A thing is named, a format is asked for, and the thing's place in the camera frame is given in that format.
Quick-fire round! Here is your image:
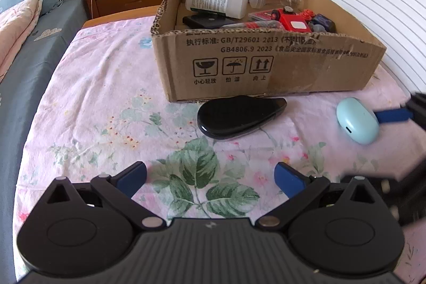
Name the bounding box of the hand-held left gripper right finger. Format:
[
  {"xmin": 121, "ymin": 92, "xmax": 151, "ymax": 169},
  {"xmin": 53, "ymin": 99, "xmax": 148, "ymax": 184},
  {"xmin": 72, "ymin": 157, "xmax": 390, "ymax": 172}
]
[{"xmin": 254, "ymin": 162, "xmax": 374, "ymax": 232}]

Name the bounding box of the pink floral blanket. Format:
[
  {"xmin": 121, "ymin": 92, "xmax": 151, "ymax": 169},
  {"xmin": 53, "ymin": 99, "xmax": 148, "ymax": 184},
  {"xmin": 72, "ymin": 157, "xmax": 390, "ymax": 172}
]
[{"xmin": 13, "ymin": 15, "xmax": 420, "ymax": 284}]

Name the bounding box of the white cable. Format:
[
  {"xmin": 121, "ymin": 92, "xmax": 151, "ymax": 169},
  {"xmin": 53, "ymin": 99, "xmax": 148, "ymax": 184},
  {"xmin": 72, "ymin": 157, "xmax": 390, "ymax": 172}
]
[{"xmin": 59, "ymin": 0, "xmax": 95, "ymax": 20}]

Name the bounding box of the white plastic bottle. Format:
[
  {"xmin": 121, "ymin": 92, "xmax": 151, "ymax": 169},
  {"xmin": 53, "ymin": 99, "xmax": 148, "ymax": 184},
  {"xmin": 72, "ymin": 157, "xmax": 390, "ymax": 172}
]
[{"xmin": 185, "ymin": 0, "xmax": 250, "ymax": 19}]

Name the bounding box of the cardboard box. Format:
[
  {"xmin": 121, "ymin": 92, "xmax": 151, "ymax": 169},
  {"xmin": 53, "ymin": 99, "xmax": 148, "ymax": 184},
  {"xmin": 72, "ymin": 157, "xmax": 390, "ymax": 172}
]
[{"xmin": 150, "ymin": 0, "xmax": 387, "ymax": 104}]

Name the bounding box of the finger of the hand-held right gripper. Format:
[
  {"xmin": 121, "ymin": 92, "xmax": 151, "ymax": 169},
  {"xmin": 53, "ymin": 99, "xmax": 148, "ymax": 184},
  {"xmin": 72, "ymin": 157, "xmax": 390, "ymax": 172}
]
[
  {"xmin": 374, "ymin": 92, "xmax": 426, "ymax": 132},
  {"xmin": 341, "ymin": 174, "xmax": 426, "ymax": 229}
]

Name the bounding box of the pink quilt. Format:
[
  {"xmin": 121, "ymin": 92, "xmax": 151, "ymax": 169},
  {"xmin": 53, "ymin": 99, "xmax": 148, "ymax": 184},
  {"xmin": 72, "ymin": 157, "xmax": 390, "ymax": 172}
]
[{"xmin": 0, "ymin": 0, "xmax": 44, "ymax": 82}]

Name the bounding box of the wooden bed frame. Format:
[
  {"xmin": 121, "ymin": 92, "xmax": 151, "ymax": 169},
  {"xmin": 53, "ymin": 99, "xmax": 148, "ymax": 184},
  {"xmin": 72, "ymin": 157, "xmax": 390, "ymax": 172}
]
[{"xmin": 81, "ymin": 5, "xmax": 161, "ymax": 29}]

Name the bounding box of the red clear package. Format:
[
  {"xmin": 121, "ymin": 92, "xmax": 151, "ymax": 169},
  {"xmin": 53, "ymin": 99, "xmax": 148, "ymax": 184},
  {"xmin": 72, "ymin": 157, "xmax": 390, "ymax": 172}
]
[{"xmin": 248, "ymin": 9, "xmax": 283, "ymax": 29}]

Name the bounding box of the blue bedsheet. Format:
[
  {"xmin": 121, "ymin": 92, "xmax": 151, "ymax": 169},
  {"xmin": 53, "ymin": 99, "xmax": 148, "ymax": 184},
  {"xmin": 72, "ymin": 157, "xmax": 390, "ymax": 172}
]
[{"xmin": 0, "ymin": 0, "xmax": 90, "ymax": 274}]

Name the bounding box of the black teardrop device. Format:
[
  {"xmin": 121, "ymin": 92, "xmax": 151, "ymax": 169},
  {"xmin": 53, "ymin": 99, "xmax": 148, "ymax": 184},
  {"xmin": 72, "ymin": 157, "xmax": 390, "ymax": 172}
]
[{"xmin": 196, "ymin": 96, "xmax": 288, "ymax": 140}]

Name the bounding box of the red toy car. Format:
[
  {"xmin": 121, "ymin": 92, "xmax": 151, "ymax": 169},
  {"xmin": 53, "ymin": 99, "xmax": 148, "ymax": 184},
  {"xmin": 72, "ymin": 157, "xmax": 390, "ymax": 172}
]
[{"xmin": 277, "ymin": 6, "xmax": 311, "ymax": 32}]

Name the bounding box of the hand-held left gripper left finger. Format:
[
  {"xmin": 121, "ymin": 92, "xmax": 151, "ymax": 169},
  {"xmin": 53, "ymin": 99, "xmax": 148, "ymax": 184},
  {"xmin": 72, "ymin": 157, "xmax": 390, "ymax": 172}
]
[{"xmin": 47, "ymin": 162, "xmax": 167, "ymax": 232}]

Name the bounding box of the black flat case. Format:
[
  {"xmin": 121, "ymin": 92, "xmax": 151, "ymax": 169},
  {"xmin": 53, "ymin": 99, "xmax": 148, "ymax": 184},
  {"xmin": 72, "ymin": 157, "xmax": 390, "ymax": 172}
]
[{"xmin": 183, "ymin": 9, "xmax": 234, "ymax": 29}]

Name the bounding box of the mint earbuds case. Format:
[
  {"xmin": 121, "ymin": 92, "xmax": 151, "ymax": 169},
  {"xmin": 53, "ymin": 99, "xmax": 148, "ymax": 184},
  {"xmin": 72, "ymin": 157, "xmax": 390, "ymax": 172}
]
[{"xmin": 336, "ymin": 97, "xmax": 381, "ymax": 145}]

